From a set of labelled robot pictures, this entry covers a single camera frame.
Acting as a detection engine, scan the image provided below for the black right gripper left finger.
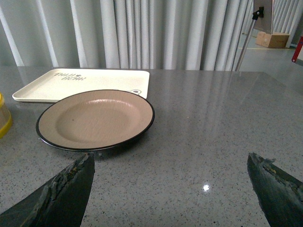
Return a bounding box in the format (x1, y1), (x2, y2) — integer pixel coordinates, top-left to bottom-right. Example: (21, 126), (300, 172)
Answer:
(0, 154), (95, 227)

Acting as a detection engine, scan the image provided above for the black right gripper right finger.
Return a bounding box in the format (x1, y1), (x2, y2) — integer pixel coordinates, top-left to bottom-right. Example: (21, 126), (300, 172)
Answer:
(247, 153), (303, 227)

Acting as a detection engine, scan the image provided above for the brown plate with black rim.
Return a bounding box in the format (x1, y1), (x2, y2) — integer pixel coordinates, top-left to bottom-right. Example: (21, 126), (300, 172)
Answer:
(36, 90), (155, 151)

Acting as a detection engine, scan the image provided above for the cream rectangular bear tray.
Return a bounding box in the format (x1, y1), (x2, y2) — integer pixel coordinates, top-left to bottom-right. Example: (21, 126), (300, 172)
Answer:
(12, 69), (150, 103)

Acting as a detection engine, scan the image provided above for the yellow rimmed bamboo steamer basket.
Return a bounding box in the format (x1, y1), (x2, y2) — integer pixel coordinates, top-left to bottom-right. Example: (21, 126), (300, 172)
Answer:
(0, 94), (13, 138)

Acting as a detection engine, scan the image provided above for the red metal stand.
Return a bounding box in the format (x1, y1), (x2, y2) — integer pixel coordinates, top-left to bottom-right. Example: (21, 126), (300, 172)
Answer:
(292, 36), (303, 65)

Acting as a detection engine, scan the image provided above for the brown cardboard box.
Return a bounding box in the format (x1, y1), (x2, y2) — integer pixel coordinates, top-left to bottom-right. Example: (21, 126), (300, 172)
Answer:
(255, 31), (290, 48)

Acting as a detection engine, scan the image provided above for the grey pleated curtain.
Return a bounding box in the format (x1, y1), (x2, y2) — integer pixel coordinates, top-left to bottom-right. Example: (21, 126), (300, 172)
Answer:
(0, 0), (248, 71)

